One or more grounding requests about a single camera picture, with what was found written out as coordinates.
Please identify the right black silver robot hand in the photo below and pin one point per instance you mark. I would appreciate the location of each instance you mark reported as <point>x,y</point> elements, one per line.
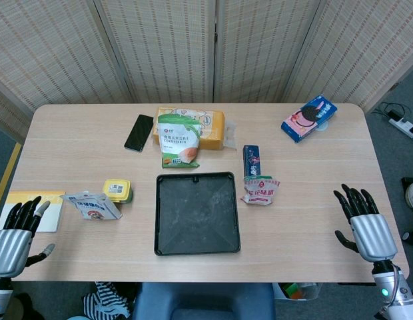
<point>373,235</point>

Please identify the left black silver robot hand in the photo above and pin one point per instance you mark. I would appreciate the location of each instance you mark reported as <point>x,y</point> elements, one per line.
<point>11,248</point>

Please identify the white sugar bag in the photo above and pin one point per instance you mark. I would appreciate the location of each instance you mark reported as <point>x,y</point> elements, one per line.
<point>93,208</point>

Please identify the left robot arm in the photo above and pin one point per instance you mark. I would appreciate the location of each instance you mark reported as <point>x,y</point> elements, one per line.
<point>0,295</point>

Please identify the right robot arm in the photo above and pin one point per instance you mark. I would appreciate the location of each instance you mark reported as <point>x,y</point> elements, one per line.
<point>389,288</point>

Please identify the yellow lid green container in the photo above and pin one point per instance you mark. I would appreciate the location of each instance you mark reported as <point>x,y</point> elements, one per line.
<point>116,189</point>

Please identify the pink-white seasoning bag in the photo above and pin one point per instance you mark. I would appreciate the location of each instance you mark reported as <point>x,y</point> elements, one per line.
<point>259,191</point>

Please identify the black square plastic tray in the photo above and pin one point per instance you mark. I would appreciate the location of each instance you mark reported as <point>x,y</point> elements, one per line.
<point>197,215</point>

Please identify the yellow white booklet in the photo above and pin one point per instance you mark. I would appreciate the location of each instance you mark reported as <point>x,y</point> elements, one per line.
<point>53,213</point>

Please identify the box with coloured items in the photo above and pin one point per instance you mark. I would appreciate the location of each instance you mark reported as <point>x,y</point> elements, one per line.
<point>296,290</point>

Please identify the black white striped cloth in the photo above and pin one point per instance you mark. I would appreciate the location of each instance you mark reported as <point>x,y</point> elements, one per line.
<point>106,301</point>

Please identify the white power strip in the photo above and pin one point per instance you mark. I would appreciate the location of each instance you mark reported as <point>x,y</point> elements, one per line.
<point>404,125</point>

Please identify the white round disc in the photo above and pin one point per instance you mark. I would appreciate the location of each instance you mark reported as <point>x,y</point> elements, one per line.
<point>325,126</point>

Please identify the blue cookie box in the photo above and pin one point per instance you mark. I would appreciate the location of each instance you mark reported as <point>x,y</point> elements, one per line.
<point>308,118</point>

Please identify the dark blue small box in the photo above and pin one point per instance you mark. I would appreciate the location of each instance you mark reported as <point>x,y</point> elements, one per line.
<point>252,160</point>

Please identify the black smartphone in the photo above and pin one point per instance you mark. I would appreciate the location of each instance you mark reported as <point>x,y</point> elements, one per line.
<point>139,132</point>

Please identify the blue chair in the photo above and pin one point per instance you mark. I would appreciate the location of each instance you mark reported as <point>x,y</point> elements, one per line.
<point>203,301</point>

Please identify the woven folding screen panel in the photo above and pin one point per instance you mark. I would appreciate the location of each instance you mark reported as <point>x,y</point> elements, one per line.
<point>366,50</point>
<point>263,46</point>
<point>163,46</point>
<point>53,50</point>

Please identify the yellow tissue pack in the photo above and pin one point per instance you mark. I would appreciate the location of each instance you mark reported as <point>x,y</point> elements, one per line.
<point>211,128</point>

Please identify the green white corn starch bag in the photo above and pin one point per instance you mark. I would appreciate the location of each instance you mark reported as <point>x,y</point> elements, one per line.
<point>178,140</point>

